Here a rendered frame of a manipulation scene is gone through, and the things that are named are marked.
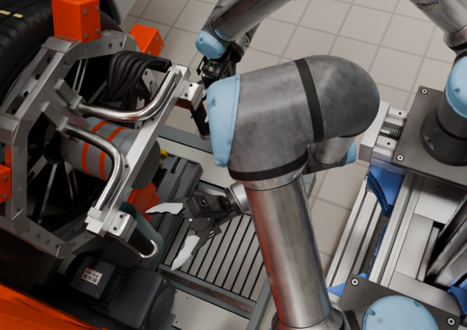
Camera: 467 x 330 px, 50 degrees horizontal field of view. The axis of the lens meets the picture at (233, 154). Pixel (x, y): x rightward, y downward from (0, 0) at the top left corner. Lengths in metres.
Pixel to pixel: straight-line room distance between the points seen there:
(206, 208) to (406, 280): 0.47
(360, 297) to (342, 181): 1.02
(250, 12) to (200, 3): 1.63
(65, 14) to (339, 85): 0.68
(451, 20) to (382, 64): 1.27
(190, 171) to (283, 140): 1.34
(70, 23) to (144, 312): 0.87
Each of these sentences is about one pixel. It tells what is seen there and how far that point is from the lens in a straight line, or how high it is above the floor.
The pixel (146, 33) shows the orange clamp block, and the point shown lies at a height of 0.88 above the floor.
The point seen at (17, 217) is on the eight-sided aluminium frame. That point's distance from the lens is 1.13.
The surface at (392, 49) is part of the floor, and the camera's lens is 2.40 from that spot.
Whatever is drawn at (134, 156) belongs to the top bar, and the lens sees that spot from 1.07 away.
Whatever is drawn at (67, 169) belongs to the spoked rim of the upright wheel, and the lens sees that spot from 1.39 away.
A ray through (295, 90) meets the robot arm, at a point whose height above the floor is 1.35.
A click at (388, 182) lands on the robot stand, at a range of 1.31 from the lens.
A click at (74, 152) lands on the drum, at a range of 1.23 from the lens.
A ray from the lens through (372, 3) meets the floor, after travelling 2.57.
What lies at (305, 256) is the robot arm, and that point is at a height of 1.16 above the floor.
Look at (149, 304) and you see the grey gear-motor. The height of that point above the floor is 0.40.
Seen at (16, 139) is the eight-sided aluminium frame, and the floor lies 1.10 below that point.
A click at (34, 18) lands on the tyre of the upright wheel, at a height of 1.15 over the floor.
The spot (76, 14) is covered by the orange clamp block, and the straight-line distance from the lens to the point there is 1.12.
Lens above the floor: 1.87
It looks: 62 degrees down
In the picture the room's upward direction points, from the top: 19 degrees counter-clockwise
